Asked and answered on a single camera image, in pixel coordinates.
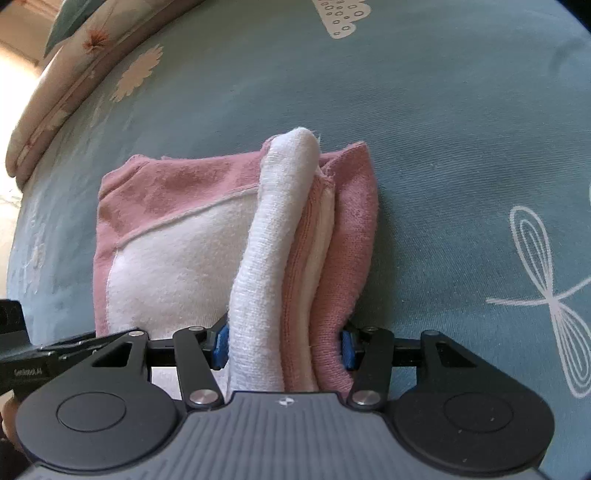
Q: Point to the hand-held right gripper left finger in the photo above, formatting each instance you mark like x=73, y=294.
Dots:
x=222, y=344

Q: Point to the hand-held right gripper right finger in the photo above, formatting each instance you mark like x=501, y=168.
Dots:
x=346, y=350

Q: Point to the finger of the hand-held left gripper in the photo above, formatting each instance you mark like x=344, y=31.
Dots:
x=78, y=346

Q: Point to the pink and white knit sweater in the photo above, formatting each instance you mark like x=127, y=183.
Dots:
x=194, y=258

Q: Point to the person's left hand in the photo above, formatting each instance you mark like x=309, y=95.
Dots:
x=8, y=417

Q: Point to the blue floral bed sheet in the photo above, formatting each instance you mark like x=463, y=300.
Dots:
x=461, y=161

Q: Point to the pink floral folded quilt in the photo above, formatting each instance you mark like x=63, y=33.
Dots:
x=92, y=60

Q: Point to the blue-grey pillow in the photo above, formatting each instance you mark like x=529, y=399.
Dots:
x=76, y=23

